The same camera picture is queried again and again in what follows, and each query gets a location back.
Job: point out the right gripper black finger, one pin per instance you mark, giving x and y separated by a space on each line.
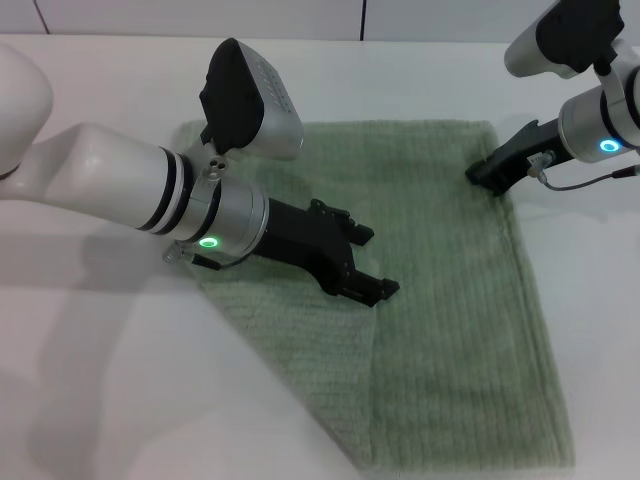
496 185
478 171

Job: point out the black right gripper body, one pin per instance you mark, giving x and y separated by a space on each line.
525 150

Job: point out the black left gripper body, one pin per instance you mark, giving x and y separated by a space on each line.
305 240

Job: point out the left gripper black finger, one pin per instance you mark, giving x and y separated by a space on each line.
361 231
372 290

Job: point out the green ribbed towel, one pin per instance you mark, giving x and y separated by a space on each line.
440 300

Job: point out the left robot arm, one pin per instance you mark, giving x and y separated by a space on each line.
100 170

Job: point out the left wrist camera housing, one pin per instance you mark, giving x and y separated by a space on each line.
250 100

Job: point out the black vertical wall strip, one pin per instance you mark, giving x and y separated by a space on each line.
363 20

